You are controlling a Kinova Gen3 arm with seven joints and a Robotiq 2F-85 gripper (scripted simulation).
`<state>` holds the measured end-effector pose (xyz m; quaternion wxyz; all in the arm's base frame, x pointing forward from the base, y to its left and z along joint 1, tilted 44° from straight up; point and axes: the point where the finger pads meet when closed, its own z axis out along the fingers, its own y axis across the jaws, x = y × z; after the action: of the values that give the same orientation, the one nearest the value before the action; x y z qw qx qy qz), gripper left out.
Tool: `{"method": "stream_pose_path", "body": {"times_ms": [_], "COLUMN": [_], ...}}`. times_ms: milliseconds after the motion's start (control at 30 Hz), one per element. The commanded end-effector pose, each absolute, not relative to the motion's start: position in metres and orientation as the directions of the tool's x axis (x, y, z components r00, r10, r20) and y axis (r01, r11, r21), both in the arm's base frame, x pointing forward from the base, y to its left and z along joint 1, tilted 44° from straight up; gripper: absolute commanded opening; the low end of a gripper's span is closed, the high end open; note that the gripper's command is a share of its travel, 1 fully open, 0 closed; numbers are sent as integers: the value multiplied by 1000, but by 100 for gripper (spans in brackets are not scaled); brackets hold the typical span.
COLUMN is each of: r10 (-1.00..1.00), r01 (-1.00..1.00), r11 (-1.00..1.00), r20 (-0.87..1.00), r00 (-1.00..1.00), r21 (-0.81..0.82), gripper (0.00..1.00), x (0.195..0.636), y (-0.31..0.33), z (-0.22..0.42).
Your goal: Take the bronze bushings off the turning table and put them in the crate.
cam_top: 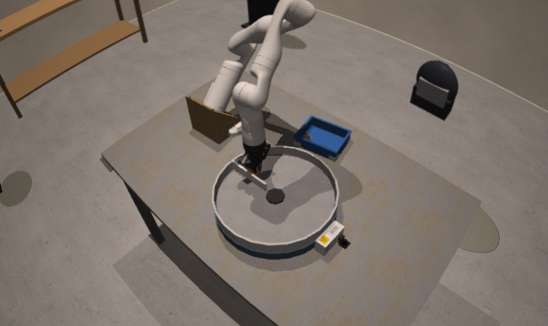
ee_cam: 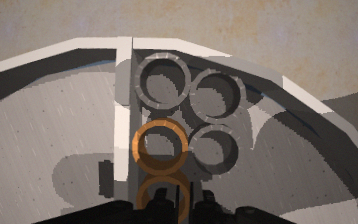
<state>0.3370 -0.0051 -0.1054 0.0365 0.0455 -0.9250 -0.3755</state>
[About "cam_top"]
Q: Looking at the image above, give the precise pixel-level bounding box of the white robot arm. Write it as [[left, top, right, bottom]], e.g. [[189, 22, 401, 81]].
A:
[[204, 0, 315, 146]]

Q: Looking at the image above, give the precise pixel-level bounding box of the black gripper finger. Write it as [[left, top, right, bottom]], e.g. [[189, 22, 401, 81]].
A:
[[240, 153, 259, 173], [258, 142, 271, 172]]

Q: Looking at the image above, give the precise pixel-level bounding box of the blue crate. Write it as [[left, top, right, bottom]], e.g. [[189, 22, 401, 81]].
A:
[[294, 116, 351, 161]]

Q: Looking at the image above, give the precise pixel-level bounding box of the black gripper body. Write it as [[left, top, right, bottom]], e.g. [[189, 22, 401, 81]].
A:
[[243, 141, 266, 160]]

